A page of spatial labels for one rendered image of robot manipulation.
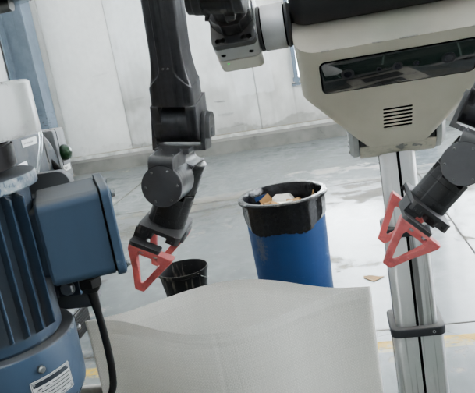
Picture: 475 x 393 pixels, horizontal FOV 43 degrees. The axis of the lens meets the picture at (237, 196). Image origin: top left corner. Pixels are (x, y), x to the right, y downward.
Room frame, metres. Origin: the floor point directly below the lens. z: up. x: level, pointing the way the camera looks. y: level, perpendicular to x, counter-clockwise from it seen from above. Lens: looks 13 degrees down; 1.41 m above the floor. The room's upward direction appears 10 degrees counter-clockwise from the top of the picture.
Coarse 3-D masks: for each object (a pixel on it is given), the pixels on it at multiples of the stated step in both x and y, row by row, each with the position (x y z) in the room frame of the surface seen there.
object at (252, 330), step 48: (240, 288) 0.98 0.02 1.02; (288, 288) 0.93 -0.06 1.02; (336, 288) 0.87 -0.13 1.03; (96, 336) 0.91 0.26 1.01; (144, 336) 0.86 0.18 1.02; (192, 336) 0.80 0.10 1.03; (240, 336) 0.79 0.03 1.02; (288, 336) 0.81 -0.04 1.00; (336, 336) 0.85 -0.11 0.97; (144, 384) 0.88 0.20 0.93; (192, 384) 0.81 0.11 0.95; (240, 384) 0.79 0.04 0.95; (288, 384) 0.81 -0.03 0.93; (336, 384) 0.84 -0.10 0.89
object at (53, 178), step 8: (40, 176) 0.67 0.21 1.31; (48, 176) 0.67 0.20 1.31; (56, 176) 0.67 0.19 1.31; (64, 176) 0.66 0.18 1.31; (72, 176) 0.67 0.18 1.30; (40, 184) 0.67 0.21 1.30; (48, 184) 0.67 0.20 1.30; (56, 184) 0.67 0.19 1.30; (32, 192) 0.67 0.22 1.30; (56, 288) 0.64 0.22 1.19; (64, 288) 0.64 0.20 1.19; (72, 288) 0.64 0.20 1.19; (64, 296) 0.67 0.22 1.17; (72, 296) 0.67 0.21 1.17; (80, 296) 0.67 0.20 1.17; (64, 304) 0.67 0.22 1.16; (72, 304) 0.67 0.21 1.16; (80, 304) 0.67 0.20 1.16; (88, 304) 0.67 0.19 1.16
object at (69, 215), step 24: (48, 192) 0.61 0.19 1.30; (72, 192) 0.59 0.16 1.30; (96, 192) 0.58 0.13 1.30; (48, 216) 0.56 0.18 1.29; (72, 216) 0.57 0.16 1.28; (96, 216) 0.57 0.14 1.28; (48, 240) 0.56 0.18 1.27; (72, 240) 0.56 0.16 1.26; (96, 240) 0.57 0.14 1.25; (120, 240) 0.57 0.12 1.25; (48, 264) 0.56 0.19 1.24; (72, 264) 0.56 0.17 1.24; (96, 264) 0.57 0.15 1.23; (120, 264) 0.57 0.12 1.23; (96, 288) 0.60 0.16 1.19
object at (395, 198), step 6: (390, 198) 0.92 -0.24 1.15; (396, 198) 0.91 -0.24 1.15; (390, 204) 0.91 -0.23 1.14; (396, 204) 0.91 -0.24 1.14; (390, 210) 0.91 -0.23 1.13; (384, 216) 0.92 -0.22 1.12; (390, 216) 0.91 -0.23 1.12; (426, 216) 0.86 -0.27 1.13; (384, 222) 0.91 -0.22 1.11; (420, 222) 0.91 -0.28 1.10; (426, 222) 0.85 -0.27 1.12; (432, 222) 0.85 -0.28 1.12; (384, 228) 0.91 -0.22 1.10; (384, 234) 0.91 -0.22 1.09; (390, 234) 0.91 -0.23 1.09; (384, 240) 0.92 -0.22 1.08
